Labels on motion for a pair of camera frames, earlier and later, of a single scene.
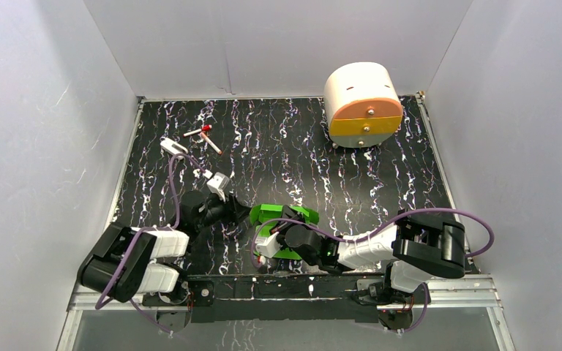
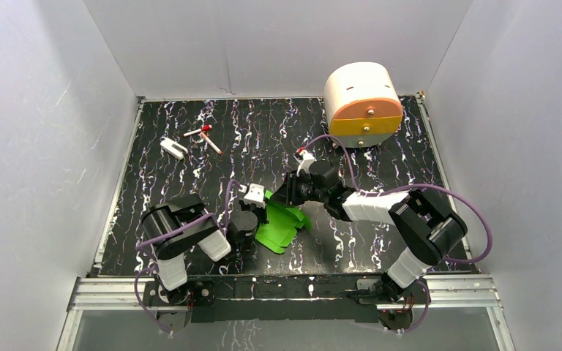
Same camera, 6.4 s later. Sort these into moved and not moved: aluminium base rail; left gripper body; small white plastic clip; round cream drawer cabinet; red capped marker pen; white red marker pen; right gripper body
Moved: left gripper body; right gripper body
Not moved: aluminium base rail; red capped marker pen; small white plastic clip; round cream drawer cabinet; white red marker pen
